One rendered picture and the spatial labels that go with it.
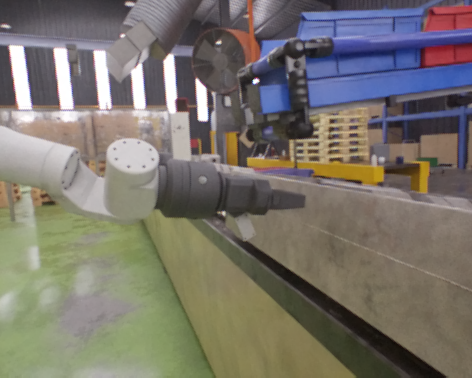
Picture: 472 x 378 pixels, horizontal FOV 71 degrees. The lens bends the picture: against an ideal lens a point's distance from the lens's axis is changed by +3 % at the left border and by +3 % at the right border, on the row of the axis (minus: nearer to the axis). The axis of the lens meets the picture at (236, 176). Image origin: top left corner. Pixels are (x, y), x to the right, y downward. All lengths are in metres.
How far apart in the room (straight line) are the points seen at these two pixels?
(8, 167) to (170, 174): 0.19
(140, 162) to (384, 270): 0.38
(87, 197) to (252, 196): 0.24
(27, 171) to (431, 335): 0.54
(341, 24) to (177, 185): 0.43
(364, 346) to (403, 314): 0.11
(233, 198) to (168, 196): 0.09
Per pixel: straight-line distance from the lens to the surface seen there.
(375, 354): 0.61
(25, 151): 0.49
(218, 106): 7.04
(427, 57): 0.83
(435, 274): 0.50
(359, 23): 0.72
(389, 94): 0.73
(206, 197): 0.47
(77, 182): 0.53
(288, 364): 0.90
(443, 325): 0.50
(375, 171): 5.28
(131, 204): 0.47
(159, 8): 7.58
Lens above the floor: 1.10
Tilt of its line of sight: 6 degrees down
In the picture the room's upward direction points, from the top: 3 degrees counter-clockwise
